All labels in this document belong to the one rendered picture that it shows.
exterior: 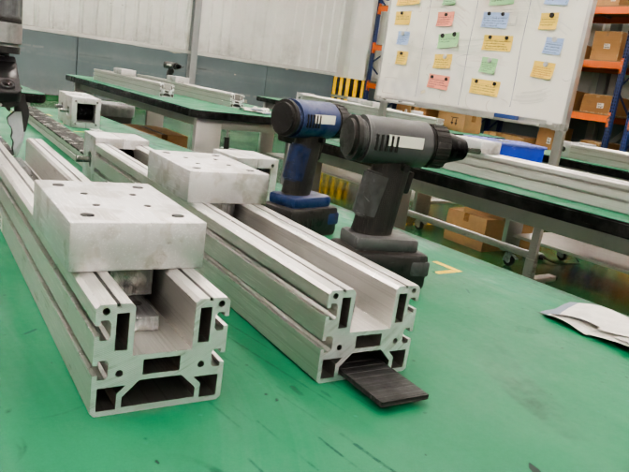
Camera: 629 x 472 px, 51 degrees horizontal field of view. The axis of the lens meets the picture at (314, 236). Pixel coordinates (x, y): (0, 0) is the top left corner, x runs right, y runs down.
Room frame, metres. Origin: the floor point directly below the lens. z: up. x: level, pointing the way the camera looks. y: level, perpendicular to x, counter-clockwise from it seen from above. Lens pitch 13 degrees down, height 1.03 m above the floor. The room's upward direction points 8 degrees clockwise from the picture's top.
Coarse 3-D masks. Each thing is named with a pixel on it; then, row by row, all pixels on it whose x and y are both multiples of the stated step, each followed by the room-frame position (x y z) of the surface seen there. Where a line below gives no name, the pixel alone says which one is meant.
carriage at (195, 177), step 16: (160, 160) 0.87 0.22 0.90; (176, 160) 0.85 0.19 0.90; (192, 160) 0.87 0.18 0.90; (208, 160) 0.89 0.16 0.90; (224, 160) 0.91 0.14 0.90; (160, 176) 0.87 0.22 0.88; (176, 176) 0.82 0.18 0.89; (192, 176) 0.79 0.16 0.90; (208, 176) 0.80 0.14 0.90; (224, 176) 0.81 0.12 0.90; (240, 176) 0.82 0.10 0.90; (256, 176) 0.83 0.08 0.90; (176, 192) 0.82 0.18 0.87; (192, 192) 0.79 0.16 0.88; (208, 192) 0.80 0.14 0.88; (224, 192) 0.81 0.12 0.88; (240, 192) 0.82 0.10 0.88; (256, 192) 0.84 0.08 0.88; (224, 208) 0.83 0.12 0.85
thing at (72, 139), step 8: (32, 112) 1.98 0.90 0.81; (40, 112) 2.02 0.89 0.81; (40, 120) 1.83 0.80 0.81; (48, 120) 1.85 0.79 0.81; (48, 128) 1.70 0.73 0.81; (56, 128) 1.70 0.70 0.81; (64, 128) 1.72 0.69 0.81; (64, 136) 1.58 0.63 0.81; (72, 136) 1.60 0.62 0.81; (72, 144) 1.46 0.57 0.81; (80, 144) 1.48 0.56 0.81; (80, 152) 1.39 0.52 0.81
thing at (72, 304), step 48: (0, 144) 1.02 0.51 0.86; (0, 192) 0.84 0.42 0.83; (48, 288) 0.57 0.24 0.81; (96, 288) 0.45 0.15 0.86; (192, 288) 0.48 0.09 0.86; (96, 336) 0.42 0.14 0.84; (144, 336) 0.47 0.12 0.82; (192, 336) 0.46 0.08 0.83; (96, 384) 0.42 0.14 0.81; (144, 384) 0.47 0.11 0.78; (192, 384) 0.46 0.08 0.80
